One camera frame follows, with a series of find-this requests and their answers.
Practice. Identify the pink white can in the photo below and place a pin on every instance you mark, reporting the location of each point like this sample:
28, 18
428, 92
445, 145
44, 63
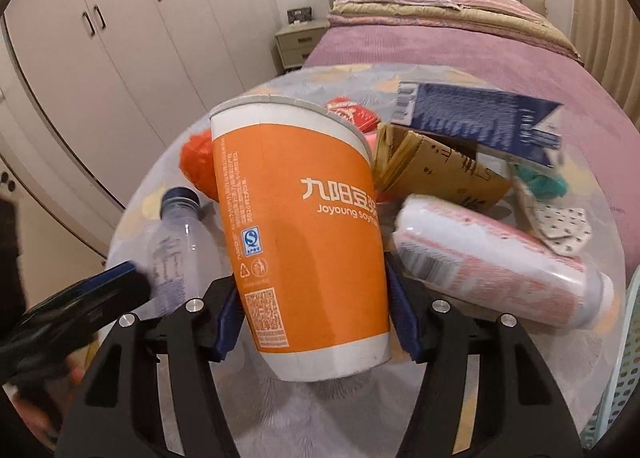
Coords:
476, 259

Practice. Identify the pink pillow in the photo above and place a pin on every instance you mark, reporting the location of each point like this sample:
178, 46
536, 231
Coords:
508, 7

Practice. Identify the blue white carton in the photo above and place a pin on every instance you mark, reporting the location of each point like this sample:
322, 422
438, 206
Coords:
518, 128

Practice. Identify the red snack wrapper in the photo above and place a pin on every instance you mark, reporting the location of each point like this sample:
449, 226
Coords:
360, 116

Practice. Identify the left hand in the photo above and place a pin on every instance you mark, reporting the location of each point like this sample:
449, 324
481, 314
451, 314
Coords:
42, 399

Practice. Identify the purple covered bed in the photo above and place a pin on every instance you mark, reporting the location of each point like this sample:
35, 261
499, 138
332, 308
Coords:
594, 122

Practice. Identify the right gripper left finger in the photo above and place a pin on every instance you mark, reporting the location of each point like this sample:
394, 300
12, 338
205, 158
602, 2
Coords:
116, 412

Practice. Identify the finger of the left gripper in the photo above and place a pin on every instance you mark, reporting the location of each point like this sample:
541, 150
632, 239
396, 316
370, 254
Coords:
106, 279

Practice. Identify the clear plastic bottle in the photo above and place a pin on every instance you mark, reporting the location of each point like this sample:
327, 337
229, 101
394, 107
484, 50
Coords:
181, 257

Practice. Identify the folded beige quilt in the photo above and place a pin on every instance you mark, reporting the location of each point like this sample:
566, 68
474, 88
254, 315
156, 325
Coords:
537, 33

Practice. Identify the brown cardboard piece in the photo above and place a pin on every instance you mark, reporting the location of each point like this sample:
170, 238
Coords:
407, 162

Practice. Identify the orange plastic bag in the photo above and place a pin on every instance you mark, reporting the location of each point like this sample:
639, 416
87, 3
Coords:
197, 163

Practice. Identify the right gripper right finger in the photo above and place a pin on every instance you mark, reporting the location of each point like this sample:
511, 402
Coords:
520, 410

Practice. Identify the light blue laundry basket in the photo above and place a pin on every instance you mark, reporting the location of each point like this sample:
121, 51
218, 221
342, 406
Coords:
625, 375

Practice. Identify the black picture frame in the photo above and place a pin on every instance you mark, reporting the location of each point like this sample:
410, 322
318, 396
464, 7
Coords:
299, 15

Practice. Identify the beige nightstand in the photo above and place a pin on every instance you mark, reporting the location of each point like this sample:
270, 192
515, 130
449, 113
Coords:
296, 41

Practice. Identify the teal wrapper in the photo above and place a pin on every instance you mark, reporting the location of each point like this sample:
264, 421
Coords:
541, 186

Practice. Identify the orange paper cup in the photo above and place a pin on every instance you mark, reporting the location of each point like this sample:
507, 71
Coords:
298, 207

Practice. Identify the white wardrobe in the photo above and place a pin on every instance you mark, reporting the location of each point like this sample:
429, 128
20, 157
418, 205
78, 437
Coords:
96, 90

